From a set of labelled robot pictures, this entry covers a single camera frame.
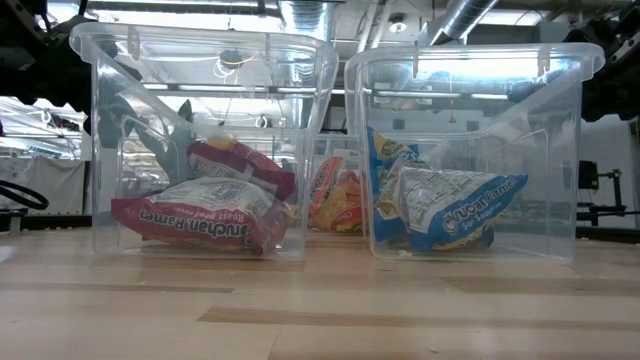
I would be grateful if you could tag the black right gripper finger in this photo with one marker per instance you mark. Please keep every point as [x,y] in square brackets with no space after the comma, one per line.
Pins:
[535,89]

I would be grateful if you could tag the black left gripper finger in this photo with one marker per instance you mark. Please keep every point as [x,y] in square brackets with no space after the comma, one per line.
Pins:
[110,120]

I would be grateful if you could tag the red Maruchan noodle packet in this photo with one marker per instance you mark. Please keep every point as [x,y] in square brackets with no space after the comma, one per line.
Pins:
[240,160]
[200,220]

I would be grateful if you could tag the blue Maruchan noodle packet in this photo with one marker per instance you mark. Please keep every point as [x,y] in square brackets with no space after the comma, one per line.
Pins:
[450,205]
[387,150]
[475,241]

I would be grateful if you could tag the orange Maruchan noodle packet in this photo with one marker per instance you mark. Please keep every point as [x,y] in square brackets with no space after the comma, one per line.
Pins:
[330,210]
[325,177]
[351,181]

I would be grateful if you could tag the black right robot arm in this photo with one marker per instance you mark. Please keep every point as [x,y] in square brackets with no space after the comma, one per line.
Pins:
[620,30]

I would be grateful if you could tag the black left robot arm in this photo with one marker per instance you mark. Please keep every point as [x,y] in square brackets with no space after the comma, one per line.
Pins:
[15,60]

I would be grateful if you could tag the grey fabric partition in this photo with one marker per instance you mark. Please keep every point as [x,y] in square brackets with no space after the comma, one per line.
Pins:
[45,185]

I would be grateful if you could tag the clear plastic bin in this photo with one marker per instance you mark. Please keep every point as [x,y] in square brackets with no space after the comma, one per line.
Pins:
[200,250]
[540,245]
[332,145]

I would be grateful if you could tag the silver ceiling duct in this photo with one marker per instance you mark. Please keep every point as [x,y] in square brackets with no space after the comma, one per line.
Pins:
[305,17]
[462,17]

